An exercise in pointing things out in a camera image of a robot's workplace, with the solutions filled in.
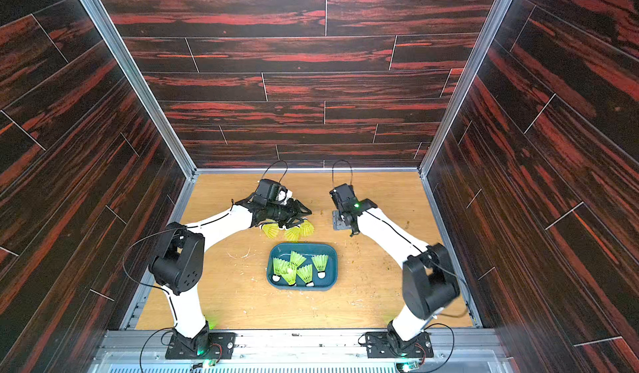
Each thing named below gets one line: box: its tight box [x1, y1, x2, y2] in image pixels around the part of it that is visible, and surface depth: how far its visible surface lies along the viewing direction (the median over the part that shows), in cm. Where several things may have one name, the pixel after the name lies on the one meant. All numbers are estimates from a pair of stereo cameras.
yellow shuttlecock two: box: [289, 250, 308, 270], surface depth 90 cm
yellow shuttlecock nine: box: [299, 218, 316, 237], surface depth 101 cm
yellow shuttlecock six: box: [280, 261, 303, 287], surface depth 86 cm
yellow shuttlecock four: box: [296, 263, 315, 288], surface depth 86 cm
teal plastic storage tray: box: [266, 243, 339, 292], surface depth 88 cm
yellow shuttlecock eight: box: [284, 226, 302, 243], surface depth 99 cm
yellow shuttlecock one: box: [311, 253, 329, 279], surface depth 88 cm
